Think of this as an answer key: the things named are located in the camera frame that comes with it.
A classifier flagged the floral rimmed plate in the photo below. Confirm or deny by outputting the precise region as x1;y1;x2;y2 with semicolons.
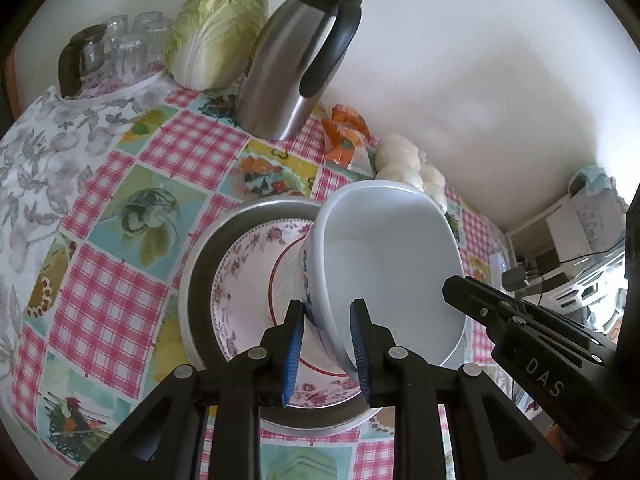
210;217;371;408

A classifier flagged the napa cabbage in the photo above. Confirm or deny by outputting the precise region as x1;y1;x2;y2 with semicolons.
164;0;271;92

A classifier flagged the bag of white buns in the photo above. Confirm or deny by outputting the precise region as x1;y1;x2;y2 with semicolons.
375;134;448;211

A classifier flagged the white storage box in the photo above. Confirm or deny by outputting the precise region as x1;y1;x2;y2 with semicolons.
545;195;628;263

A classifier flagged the pink checked tablecloth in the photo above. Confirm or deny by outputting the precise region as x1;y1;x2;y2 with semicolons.
10;87;506;480

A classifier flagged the large white bowl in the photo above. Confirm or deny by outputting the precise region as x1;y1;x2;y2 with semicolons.
315;180;466;373

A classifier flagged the stainless steel plate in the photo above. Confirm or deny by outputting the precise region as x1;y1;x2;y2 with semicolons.
178;197;396;436

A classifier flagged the stainless steel thermos jug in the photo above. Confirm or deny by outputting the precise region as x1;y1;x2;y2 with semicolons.
235;0;373;142

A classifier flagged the white plastic basket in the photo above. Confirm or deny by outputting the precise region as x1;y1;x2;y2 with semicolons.
547;250;632;333

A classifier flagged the brown wooden chair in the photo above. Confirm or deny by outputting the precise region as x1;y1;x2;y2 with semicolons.
0;50;18;121

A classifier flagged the grey floral cloth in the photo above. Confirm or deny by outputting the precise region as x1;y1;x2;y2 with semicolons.
0;85;143;376

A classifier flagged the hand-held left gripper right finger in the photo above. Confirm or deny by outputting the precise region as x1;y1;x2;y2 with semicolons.
349;298;583;480

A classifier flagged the orange snack packet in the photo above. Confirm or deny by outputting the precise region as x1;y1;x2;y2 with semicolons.
322;104;372;166

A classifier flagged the grey power adapter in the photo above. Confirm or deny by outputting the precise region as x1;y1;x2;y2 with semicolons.
502;267;532;292

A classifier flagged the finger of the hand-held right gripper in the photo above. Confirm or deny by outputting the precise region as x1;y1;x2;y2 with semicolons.
442;275;615;362

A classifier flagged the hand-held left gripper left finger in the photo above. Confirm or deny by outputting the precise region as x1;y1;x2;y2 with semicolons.
70;299;306;480

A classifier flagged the teal cloth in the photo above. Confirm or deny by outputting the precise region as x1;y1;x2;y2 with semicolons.
570;164;612;197

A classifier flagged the clear drinking glass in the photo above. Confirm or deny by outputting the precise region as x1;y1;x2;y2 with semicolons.
144;19;175;70
114;34;147;83
101;16;130;48
131;11;165;41

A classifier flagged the glass jug with dark handle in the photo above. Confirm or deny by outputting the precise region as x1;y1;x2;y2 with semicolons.
58;25;115;99

